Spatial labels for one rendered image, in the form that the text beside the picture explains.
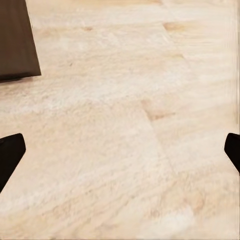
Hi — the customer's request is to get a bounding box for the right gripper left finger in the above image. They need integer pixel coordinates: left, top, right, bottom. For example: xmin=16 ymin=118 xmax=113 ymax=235
xmin=0 ymin=133 xmax=26 ymax=193

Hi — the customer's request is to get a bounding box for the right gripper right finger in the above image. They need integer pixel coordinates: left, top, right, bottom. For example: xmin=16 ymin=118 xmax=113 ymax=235
xmin=224 ymin=133 xmax=240 ymax=173

